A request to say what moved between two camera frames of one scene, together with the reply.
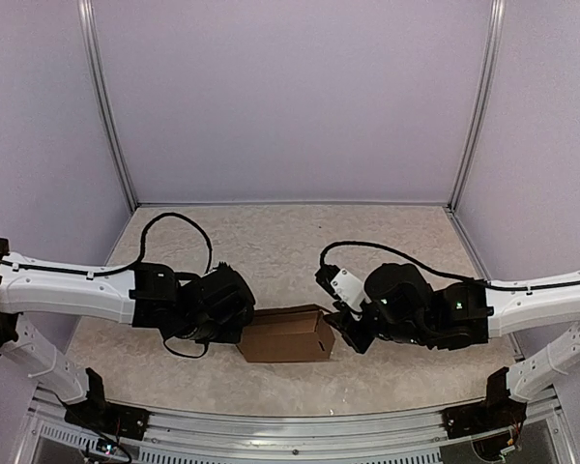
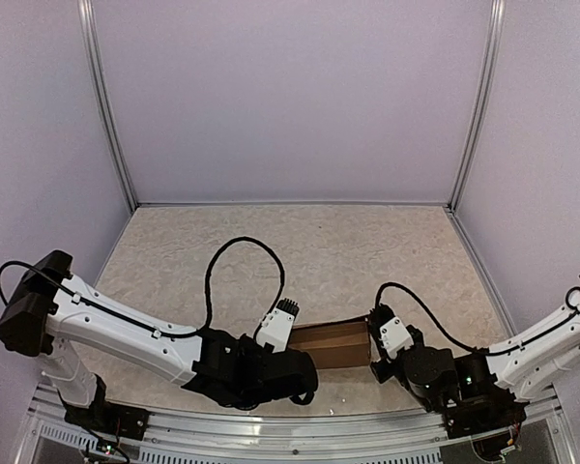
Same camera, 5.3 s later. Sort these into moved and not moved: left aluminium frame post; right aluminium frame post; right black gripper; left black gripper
Moved: right black gripper; left black gripper
Not moved: right aluminium frame post; left aluminium frame post
